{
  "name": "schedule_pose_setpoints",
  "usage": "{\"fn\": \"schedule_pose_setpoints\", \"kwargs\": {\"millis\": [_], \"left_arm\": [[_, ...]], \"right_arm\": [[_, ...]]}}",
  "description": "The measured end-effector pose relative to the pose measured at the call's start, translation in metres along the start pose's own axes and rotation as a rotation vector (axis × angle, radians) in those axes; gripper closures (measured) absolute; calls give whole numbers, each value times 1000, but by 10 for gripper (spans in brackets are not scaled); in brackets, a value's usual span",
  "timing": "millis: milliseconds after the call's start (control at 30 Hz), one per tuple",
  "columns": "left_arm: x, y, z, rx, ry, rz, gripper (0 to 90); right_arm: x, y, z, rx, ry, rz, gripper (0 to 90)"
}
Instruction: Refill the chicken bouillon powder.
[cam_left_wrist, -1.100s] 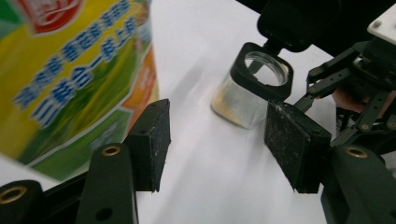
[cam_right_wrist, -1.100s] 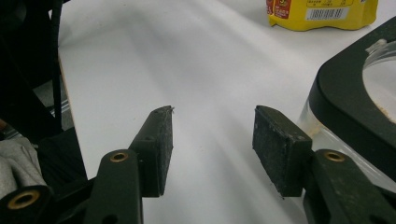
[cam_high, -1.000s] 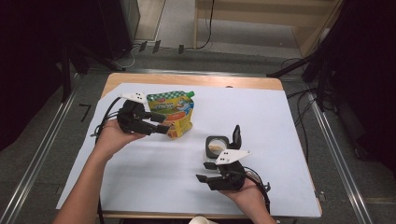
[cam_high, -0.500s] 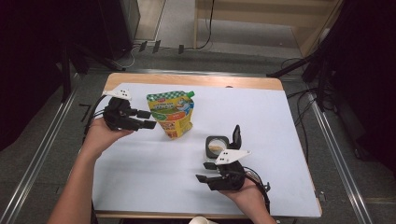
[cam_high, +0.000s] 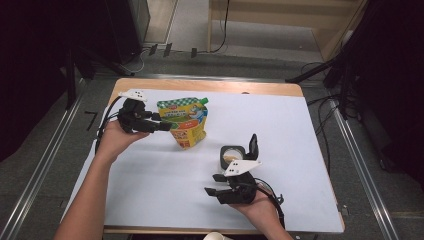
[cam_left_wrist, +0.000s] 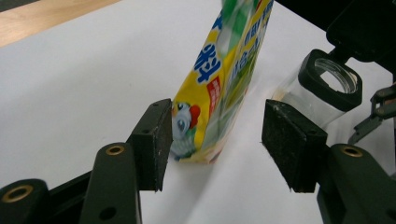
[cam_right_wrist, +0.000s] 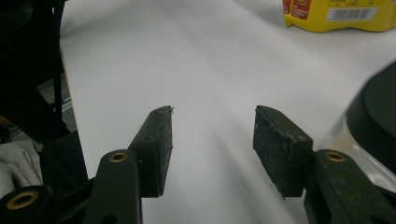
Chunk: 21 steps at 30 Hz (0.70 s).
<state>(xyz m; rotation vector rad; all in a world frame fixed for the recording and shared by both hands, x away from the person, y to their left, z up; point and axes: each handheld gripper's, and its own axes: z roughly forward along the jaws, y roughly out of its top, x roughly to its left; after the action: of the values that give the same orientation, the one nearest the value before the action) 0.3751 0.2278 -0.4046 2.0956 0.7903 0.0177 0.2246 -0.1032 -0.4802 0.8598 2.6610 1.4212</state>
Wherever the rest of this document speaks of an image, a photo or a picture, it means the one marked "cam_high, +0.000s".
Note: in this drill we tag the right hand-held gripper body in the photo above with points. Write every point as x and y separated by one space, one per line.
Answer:
238 190

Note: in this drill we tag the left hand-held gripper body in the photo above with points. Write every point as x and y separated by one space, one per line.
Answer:
133 115

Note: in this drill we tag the yellow spouted seasoning pouch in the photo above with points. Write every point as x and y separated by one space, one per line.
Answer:
186 123

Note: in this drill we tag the person's right hand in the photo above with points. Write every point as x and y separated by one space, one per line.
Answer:
260 210

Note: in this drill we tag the person's left hand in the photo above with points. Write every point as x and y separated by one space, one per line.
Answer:
115 140

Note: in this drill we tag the white table sheet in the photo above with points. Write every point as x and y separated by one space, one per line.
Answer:
200 200

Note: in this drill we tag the white rounded object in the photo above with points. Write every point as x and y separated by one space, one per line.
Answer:
216 237

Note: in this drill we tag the black metal stand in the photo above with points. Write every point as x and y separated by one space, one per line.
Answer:
70 83
310 71

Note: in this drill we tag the dark cabinet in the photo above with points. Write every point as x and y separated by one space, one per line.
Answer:
123 30

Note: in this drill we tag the dark curtain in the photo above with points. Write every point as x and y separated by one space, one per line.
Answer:
26 66
400 83

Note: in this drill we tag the small black floor bracket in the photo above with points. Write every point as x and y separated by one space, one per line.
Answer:
193 52
153 49
167 49

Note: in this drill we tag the metal floor rail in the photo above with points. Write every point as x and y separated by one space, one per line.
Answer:
43 163
362 166

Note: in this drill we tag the light wooden furniture frame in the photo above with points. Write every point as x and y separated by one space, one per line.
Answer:
283 18

